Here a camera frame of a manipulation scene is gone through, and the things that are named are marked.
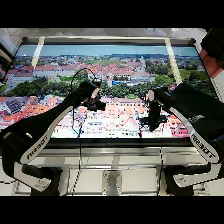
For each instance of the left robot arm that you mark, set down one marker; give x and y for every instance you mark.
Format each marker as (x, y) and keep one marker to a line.
(40, 126)

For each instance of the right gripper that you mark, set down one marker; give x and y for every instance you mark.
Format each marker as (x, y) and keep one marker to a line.
(154, 115)

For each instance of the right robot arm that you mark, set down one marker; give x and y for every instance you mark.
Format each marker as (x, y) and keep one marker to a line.
(196, 113)

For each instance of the silver frame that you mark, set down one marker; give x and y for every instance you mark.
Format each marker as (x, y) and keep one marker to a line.
(116, 181)

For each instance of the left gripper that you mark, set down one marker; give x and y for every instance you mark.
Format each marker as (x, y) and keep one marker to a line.
(96, 105)

